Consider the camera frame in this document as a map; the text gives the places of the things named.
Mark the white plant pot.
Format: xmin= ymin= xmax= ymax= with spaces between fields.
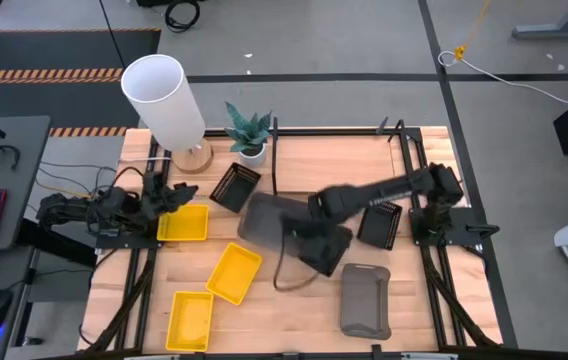
xmin=237 ymin=143 xmax=268 ymax=169

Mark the yellow rope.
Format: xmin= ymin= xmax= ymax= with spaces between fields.
xmin=453 ymin=0 xmax=493 ymax=62

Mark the yellow plastic basket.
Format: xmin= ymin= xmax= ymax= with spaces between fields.
xmin=156 ymin=203 xmax=211 ymax=243
xmin=164 ymin=290 xmax=215 ymax=353
xmin=204 ymin=241 xmax=264 ymax=307

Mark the black plastic basket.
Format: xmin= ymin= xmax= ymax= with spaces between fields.
xmin=356 ymin=199 xmax=404 ymax=252
xmin=208 ymin=161 xmax=262 ymax=214
xmin=297 ymin=224 xmax=355 ymax=278

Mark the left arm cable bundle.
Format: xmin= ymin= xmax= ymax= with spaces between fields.
xmin=27 ymin=159 xmax=146 ymax=202

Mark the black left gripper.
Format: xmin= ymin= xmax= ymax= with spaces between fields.
xmin=141 ymin=171 xmax=200 ymax=222

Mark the grey office desk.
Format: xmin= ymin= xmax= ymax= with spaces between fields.
xmin=0 ymin=115 xmax=53 ymax=360

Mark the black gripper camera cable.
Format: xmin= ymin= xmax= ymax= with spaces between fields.
xmin=272 ymin=238 xmax=321 ymax=293

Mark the coiled black floor cable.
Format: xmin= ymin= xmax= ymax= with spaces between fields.
xmin=164 ymin=0 xmax=202 ymax=34

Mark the black upright rod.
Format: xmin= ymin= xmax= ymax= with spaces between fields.
xmin=270 ymin=116 xmax=280 ymax=197

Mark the grey table leg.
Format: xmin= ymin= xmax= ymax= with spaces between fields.
xmin=510 ymin=0 xmax=568 ymax=41

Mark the black metal rig frame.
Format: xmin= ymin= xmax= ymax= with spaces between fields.
xmin=78 ymin=117 xmax=505 ymax=360

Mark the white floor cable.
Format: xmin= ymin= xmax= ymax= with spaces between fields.
xmin=437 ymin=49 xmax=568 ymax=106

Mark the translucent grey plastic basket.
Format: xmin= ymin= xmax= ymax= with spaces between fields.
xmin=339 ymin=262 xmax=393 ymax=342
xmin=236 ymin=191 xmax=315 ymax=257

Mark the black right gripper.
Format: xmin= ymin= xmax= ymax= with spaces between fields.
xmin=279 ymin=211 xmax=338 ymax=259

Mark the green artificial plant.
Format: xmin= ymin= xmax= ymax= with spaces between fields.
xmin=223 ymin=100 xmax=274 ymax=154

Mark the wooden lamp base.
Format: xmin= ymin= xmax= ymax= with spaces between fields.
xmin=170 ymin=138 xmax=215 ymax=175

